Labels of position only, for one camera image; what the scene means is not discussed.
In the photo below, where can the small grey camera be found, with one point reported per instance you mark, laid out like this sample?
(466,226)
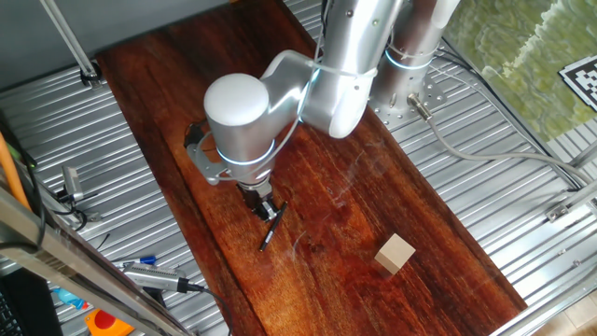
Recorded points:
(72,183)

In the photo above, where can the black box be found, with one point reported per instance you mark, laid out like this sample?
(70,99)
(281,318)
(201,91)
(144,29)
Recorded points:
(28,308)

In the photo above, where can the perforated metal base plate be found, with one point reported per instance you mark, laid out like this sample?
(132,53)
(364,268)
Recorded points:
(431,95)

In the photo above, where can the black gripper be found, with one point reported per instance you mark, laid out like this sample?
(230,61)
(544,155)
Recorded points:
(254,198)

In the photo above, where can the white marker with blue cap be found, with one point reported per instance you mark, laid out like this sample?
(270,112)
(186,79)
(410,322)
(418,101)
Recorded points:
(130,262)

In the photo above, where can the orange pole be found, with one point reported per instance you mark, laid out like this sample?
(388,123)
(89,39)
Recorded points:
(11,172)

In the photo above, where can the black pen with gold tip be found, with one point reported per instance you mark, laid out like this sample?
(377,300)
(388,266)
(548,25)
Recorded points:
(270,233)

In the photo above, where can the metal pole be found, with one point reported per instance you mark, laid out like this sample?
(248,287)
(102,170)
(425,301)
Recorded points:
(71,39)

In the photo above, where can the orange emergency stop button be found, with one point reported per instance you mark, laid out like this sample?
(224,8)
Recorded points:
(105,322)

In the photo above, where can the green patterned mat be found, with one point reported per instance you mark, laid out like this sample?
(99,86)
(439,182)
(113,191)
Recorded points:
(513,56)

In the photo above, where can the wood grain board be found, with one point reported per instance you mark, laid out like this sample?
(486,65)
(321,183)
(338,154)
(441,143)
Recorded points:
(350,210)

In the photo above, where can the beige wooden block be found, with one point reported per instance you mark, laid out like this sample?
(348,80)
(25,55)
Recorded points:
(394,254)

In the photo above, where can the grey camera bracket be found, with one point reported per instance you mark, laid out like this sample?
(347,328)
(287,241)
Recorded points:
(205,165)

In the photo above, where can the metal frame beam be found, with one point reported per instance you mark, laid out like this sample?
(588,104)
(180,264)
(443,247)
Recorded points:
(56,252)

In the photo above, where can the silver depth camera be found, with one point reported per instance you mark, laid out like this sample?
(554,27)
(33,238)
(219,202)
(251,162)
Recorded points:
(154,277)

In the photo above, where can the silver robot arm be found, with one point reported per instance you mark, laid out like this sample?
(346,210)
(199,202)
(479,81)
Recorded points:
(345,70)

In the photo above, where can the metal corner bracket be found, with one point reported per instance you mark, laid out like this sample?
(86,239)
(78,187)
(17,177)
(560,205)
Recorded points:
(559,211)

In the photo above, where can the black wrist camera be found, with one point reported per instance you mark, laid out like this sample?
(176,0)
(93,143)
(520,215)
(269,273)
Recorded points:
(193,135)

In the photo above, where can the black white fiducial tag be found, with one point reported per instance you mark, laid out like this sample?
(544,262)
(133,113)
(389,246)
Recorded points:
(585,81)

